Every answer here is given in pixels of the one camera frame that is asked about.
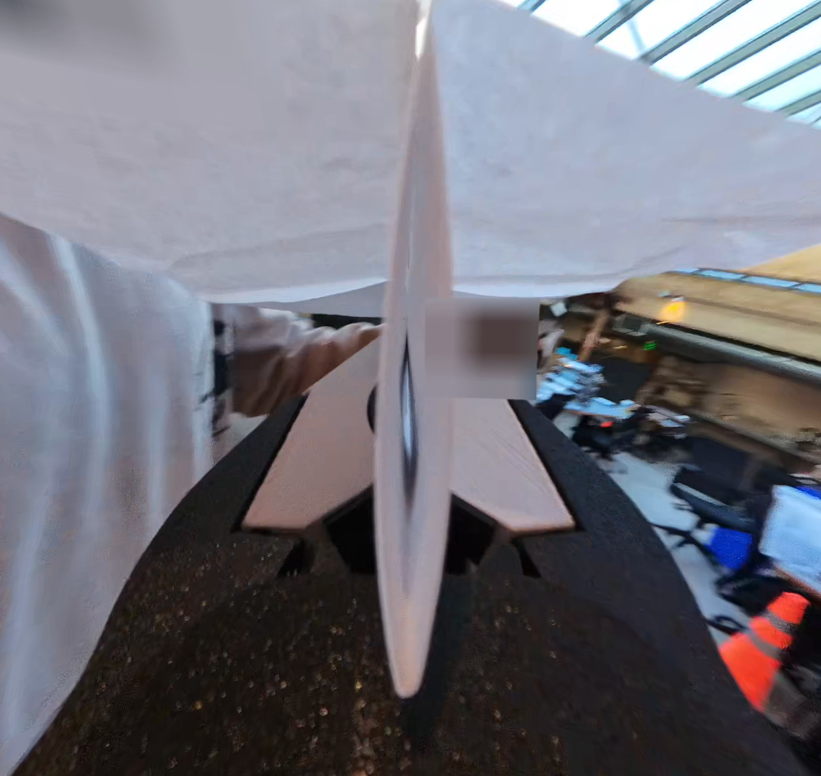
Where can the orange traffic cone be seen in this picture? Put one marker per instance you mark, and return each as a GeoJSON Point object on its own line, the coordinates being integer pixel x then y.
{"type": "Point", "coordinates": [763, 648]}

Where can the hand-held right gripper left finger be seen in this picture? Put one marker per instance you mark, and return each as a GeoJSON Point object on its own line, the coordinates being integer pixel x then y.
{"type": "Point", "coordinates": [321, 462]}

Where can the blue object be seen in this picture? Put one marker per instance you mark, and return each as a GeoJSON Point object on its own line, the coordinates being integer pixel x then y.
{"type": "Point", "coordinates": [731, 548]}

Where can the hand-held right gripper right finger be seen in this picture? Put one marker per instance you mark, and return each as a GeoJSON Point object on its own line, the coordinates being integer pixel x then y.
{"type": "Point", "coordinates": [500, 468]}

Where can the white paper sheet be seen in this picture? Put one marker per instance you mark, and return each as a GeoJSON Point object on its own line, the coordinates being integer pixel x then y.
{"type": "Point", "coordinates": [577, 147]}

